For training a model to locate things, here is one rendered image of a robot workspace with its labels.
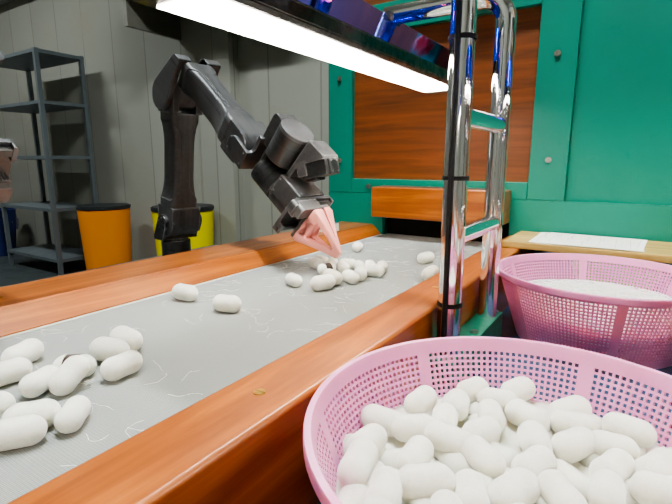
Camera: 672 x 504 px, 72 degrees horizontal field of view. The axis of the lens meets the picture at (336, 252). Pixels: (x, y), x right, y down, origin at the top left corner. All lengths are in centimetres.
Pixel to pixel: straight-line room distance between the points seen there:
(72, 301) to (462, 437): 46
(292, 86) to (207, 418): 277
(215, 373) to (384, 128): 85
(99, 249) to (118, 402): 349
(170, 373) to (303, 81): 263
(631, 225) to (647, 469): 71
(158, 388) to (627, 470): 33
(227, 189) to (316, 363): 291
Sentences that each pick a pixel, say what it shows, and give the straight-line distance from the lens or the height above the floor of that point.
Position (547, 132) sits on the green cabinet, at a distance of 102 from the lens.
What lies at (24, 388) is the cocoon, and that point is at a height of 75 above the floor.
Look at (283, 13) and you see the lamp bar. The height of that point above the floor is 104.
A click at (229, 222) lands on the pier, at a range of 326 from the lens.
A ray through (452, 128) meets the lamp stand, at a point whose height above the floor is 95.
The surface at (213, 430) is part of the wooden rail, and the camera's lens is 29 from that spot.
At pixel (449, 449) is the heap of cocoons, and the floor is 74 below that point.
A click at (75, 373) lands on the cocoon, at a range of 42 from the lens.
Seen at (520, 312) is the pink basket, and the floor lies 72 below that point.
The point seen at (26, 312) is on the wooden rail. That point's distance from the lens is 60.
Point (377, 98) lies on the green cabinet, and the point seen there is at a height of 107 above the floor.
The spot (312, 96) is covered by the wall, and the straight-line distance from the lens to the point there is 290.
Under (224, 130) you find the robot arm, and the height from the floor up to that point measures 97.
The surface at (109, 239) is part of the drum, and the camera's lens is 385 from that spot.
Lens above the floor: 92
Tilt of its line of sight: 11 degrees down
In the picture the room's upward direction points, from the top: straight up
